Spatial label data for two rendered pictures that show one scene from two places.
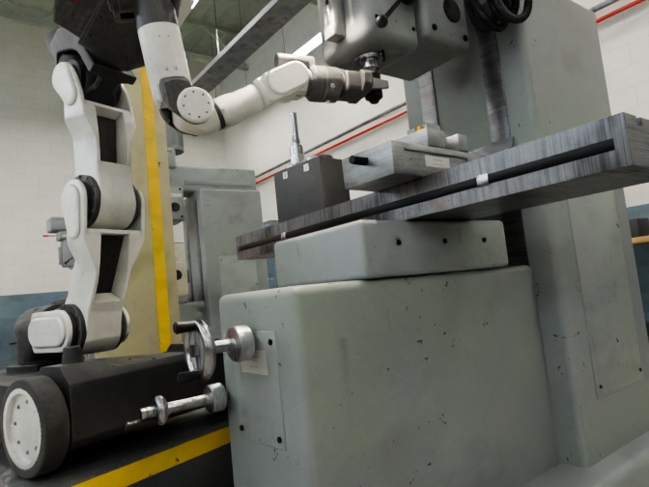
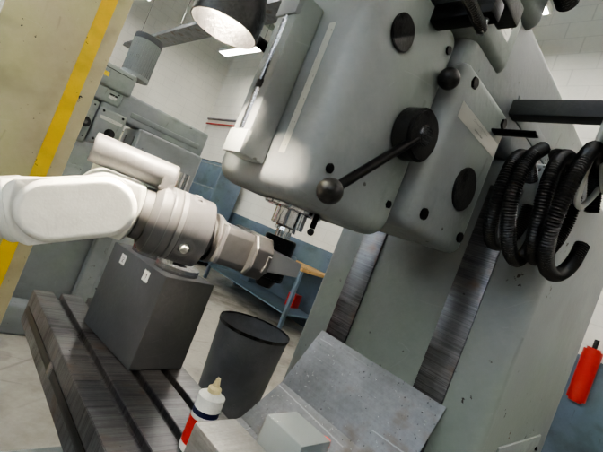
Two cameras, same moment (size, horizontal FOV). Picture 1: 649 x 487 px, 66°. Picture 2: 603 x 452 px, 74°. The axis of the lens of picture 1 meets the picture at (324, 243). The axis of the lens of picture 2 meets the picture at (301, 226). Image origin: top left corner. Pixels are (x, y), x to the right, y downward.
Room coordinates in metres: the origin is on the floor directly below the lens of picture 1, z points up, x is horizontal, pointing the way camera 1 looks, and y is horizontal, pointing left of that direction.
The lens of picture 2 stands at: (0.71, -0.13, 1.28)
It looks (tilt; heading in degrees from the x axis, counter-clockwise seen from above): 1 degrees up; 354
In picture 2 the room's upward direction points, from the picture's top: 22 degrees clockwise
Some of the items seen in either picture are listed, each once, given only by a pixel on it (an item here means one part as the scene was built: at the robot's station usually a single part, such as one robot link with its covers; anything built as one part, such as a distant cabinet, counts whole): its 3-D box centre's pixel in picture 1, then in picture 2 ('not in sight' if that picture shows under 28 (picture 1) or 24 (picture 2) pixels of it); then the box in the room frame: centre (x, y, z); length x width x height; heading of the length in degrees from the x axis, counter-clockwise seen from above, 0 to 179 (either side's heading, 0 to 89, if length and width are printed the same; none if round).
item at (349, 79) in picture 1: (341, 86); (214, 240); (1.24, -0.09, 1.23); 0.13 x 0.12 x 0.10; 23
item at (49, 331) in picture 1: (81, 328); not in sight; (1.44, 0.72, 0.68); 0.21 x 0.20 x 0.13; 56
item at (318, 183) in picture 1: (311, 192); (148, 300); (1.58, 0.02, 1.03); 0.22 x 0.12 x 0.20; 45
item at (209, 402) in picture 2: not in sight; (205, 412); (1.30, -0.16, 0.98); 0.04 x 0.04 x 0.11
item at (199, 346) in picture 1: (216, 347); not in sight; (0.97, 0.23, 0.63); 0.16 x 0.12 x 0.12; 128
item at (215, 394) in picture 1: (179, 406); not in sight; (1.07, 0.34, 0.51); 0.22 x 0.06 x 0.06; 128
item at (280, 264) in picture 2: (378, 83); (281, 265); (1.25, -0.18, 1.23); 0.06 x 0.02 x 0.03; 113
